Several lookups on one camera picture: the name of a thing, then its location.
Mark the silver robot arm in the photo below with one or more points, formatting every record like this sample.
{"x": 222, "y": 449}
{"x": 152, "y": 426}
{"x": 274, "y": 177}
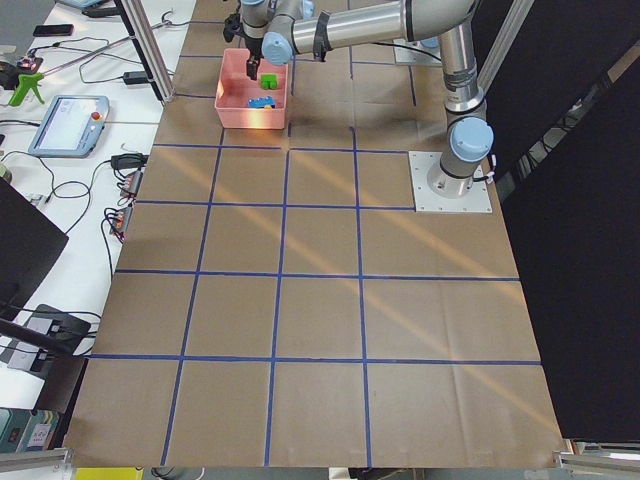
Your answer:
{"x": 277, "y": 31}

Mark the black power adapter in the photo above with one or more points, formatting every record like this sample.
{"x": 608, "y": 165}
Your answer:
{"x": 135, "y": 77}

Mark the pink plastic box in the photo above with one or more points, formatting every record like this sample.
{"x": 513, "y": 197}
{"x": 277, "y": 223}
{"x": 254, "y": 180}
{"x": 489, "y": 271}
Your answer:
{"x": 235, "y": 89}

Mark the grey usb hub upper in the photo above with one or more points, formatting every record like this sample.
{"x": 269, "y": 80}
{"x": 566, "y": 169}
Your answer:
{"x": 130, "y": 185}

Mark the green clamp tool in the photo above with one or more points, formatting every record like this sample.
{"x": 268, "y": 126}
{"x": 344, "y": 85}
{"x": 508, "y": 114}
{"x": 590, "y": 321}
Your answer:
{"x": 26, "y": 83}

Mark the blue toy block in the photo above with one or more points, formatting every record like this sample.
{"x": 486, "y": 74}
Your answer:
{"x": 266, "y": 102}

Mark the teach pendant tablet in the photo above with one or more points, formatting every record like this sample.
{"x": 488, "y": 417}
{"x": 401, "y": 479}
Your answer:
{"x": 71, "y": 126}

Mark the grey usb hub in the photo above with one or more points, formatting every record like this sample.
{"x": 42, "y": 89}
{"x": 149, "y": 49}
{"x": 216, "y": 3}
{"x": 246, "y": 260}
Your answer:
{"x": 120, "y": 220}
{"x": 130, "y": 185}

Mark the grey usb hub lower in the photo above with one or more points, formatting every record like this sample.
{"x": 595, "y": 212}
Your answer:
{"x": 120, "y": 220}

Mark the black monitor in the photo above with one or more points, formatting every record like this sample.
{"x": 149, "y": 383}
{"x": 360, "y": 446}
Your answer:
{"x": 30, "y": 246}

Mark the green toy block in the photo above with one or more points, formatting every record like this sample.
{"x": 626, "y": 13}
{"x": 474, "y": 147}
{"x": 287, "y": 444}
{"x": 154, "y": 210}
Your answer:
{"x": 269, "y": 81}

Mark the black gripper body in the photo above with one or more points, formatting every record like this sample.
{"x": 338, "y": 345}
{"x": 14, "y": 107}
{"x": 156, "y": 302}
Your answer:
{"x": 253, "y": 46}

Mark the aluminium frame post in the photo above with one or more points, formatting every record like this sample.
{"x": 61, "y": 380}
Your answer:
{"x": 141, "y": 33}

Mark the black phone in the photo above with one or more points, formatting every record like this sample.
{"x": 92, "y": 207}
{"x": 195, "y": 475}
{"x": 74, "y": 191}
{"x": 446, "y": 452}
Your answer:
{"x": 53, "y": 30}

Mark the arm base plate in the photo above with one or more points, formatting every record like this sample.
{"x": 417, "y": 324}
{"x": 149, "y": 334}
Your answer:
{"x": 423, "y": 53}
{"x": 435, "y": 192}

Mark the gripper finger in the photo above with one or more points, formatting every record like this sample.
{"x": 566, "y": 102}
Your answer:
{"x": 252, "y": 68}

